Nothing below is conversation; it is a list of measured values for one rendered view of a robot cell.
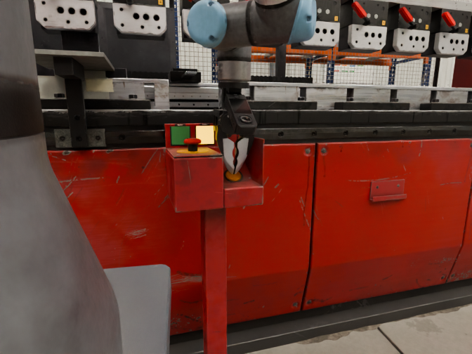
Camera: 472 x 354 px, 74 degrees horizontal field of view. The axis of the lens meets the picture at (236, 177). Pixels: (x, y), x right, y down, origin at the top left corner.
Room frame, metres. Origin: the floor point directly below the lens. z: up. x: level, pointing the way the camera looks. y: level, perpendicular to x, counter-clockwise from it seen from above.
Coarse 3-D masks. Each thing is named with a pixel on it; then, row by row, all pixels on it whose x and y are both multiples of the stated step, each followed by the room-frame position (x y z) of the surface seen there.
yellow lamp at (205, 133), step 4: (196, 128) 0.79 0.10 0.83; (200, 128) 0.79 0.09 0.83; (204, 128) 0.80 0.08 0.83; (208, 128) 0.80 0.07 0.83; (212, 128) 0.80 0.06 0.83; (196, 132) 0.79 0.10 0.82; (200, 132) 0.79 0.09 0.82; (204, 132) 0.80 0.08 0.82; (208, 132) 0.80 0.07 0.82; (212, 132) 0.80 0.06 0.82; (200, 136) 0.79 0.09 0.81; (204, 136) 0.80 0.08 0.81; (208, 136) 0.80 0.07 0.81; (212, 136) 0.80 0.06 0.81; (204, 140) 0.80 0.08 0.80; (208, 140) 0.80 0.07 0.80; (212, 140) 0.80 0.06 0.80
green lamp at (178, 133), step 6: (174, 126) 0.77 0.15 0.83; (180, 126) 0.78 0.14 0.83; (186, 126) 0.78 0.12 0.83; (174, 132) 0.77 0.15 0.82; (180, 132) 0.78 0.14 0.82; (186, 132) 0.78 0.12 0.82; (174, 138) 0.77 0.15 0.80; (180, 138) 0.78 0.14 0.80; (174, 144) 0.77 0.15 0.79; (180, 144) 0.78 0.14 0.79; (186, 144) 0.78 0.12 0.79
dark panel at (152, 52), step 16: (32, 0) 1.41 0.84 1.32; (32, 16) 1.41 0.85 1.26; (112, 16) 1.49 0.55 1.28; (32, 32) 1.41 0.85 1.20; (112, 32) 1.49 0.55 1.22; (48, 48) 1.42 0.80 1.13; (112, 48) 1.49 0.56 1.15; (128, 48) 1.51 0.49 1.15; (144, 48) 1.53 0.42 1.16; (160, 48) 1.55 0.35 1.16; (112, 64) 1.49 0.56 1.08; (128, 64) 1.51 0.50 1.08; (144, 64) 1.53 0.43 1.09; (160, 64) 1.55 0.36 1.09
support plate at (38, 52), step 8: (40, 56) 0.74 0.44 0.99; (48, 56) 0.74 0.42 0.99; (64, 56) 0.74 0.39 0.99; (72, 56) 0.74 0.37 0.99; (80, 56) 0.74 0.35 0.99; (88, 56) 0.74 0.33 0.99; (96, 56) 0.74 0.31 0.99; (104, 56) 0.75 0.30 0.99; (40, 64) 0.86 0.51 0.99; (48, 64) 0.86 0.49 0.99; (88, 64) 0.86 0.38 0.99; (96, 64) 0.86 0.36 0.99; (104, 64) 0.86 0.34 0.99
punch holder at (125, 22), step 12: (120, 0) 0.99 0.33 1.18; (144, 0) 1.00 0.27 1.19; (156, 0) 1.01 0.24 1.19; (120, 12) 0.98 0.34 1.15; (132, 12) 0.99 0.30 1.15; (144, 12) 1.00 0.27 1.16; (156, 12) 1.01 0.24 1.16; (120, 24) 0.98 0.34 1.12; (132, 24) 0.99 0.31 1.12; (144, 24) 1.00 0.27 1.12; (156, 24) 1.01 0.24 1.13; (120, 36) 1.03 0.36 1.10; (132, 36) 1.03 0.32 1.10; (144, 36) 1.03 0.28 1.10; (156, 36) 1.03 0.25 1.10
